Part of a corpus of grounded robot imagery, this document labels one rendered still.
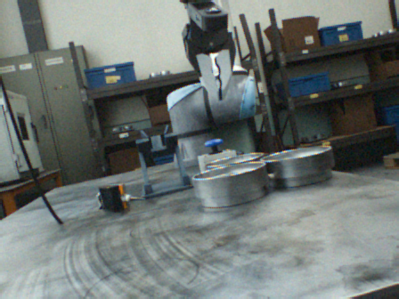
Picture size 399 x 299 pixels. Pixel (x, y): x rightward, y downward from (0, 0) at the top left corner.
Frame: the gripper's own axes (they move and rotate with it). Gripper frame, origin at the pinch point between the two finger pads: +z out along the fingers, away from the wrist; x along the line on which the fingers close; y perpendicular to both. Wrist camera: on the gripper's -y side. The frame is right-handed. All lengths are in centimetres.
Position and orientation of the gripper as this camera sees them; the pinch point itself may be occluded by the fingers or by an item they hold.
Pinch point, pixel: (220, 92)
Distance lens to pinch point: 71.4
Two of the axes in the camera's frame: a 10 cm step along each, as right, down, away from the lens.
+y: -1.8, -0.3, 9.8
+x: -9.6, 2.1, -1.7
